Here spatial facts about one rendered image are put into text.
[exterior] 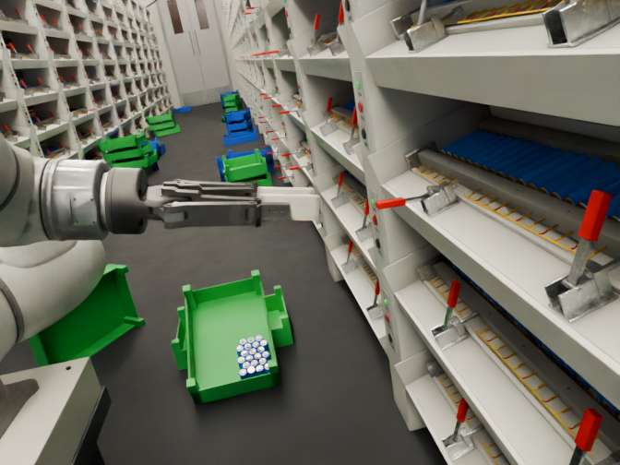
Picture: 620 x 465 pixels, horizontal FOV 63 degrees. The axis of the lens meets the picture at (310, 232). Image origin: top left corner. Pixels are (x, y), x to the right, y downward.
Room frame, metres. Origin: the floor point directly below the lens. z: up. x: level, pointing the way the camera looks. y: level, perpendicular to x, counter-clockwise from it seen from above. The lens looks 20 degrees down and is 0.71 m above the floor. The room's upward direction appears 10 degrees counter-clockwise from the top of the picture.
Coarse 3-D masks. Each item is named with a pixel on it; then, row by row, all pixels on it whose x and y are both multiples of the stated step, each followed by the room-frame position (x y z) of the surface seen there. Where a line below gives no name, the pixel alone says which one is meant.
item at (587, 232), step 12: (600, 192) 0.33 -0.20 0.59; (588, 204) 0.34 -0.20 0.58; (600, 204) 0.33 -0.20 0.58; (588, 216) 0.33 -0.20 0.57; (600, 216) 0.33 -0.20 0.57; (588, 228) 0.33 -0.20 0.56; (600, 228) 0.33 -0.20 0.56; (588, 240) 0.33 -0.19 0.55; (576, 252) 0.34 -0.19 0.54; (588, 252) 0.33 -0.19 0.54; (576, 264) 0.33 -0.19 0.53; (576, 276) 0.33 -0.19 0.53
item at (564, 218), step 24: (432, 168) 0.71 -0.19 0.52; (456, 168) 0.63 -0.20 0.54; (480, 192) 0.57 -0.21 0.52; (504, 192) 0.51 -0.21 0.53; (528, 192) 0.49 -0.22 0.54; (504, 216) 0.49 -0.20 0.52; (528, 216) 0.48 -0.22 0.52; (552, 216) 0.43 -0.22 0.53; (576, 216) 0.41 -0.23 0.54; (552, 240) 0.41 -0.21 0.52; (600, 240) 0.37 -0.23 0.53
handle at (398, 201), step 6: (432, 192) 0.59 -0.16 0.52; (390, 198) 0.60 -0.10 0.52; (396, 198) 0.59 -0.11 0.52; (402, 198) 0.59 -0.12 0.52; (408, 198) 0.59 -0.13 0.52; (414, 198) 0.59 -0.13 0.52; (420, 198) 0.59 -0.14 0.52; (378, 204) 0.58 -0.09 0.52; (384, 204) 0.58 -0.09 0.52; (390, 204) 0.58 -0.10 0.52; (396, 204) 0.58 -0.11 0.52; (402, 204) 0.59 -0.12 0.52
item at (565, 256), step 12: (432, 180) 0.67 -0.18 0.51; (456, 192) 0.60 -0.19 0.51; (468, 204) 0.57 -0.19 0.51; (492, 216) 0.51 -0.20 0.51; (516, 228) 0.46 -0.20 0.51; (528, 240) 0.44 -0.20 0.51; (540, 240) 0.42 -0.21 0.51; (552, 252) 0.40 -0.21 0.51; (564, 252) 0.39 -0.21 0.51; (612, 288) 0.33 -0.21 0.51
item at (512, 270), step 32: (448, 128) 0.78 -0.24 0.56; (480, 128) 0.79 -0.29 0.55; (576, 128) 0.56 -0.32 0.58; (608, 128) 0.51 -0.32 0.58; (384, 160) 0.77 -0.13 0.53; (416, 160) 0.76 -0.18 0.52; (384, 192) 0.77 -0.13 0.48; (416, 192) 0.68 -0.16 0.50; (416, 224) 0.64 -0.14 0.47; (448, 224) 0.54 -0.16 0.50; (480, 224) 0.51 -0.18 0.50; (448, 256) 0.55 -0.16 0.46; (480, 256) 0.45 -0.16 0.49; (512, 256) 0.43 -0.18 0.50; (544, 256) 0.41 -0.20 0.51; (608, 256) 0.37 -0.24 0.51; (512, 288) 0.38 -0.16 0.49; (544, 320) 0.34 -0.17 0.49; (576, 320) 0.32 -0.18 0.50; (608, 320) 0.30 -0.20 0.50; (576, 352) 0.31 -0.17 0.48; (608, 352) 0.28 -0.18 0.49; (608, 384) 0.27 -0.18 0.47
